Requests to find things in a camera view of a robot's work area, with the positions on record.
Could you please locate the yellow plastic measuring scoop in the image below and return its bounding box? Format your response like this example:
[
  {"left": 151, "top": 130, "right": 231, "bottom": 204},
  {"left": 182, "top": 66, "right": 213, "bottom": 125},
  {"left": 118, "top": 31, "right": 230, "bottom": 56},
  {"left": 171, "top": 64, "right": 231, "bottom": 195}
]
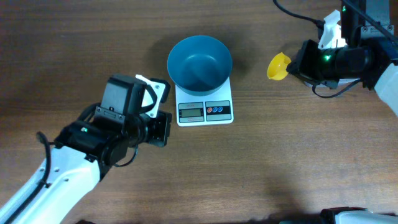
[{"left": 267, "top": 52, "right": 292, "bottom": 81}]

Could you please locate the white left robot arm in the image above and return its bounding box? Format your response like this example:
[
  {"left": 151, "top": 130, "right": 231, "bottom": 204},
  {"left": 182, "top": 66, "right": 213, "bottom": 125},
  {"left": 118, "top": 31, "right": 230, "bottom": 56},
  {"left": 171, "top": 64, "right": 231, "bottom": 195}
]
[{"left": 1, "top": 74, "right": 172, "bottom": 223}]

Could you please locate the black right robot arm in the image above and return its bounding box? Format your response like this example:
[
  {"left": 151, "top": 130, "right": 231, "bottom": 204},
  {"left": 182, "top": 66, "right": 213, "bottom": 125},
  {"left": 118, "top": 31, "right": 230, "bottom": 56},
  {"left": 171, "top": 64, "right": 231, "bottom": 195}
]
[{"left": 285, "top": 1, "right": 397, "bottom": 112}]

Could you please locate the white digital kitchen scale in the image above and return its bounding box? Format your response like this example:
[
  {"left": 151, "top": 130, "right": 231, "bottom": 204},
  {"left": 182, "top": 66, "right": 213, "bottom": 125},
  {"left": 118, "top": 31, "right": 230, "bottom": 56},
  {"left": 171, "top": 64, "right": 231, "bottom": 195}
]
[{"left": 175, "top": 79, "right": 234, "bottom": 127}]

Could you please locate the blue plastic bowl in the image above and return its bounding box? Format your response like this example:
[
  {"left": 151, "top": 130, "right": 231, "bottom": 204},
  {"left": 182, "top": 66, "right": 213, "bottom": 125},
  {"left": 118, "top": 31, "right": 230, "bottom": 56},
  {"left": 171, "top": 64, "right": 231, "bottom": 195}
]
[{"left": 167, "top": 35, "right": 233, "bottom": 96}]

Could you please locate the clear plastic food container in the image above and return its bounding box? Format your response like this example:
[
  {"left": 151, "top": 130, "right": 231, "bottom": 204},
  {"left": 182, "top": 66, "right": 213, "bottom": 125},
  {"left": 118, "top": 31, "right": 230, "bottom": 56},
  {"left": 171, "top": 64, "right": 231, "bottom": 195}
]
[{"left": 319, "top": 78, "right": 358, "bottom": 89}]

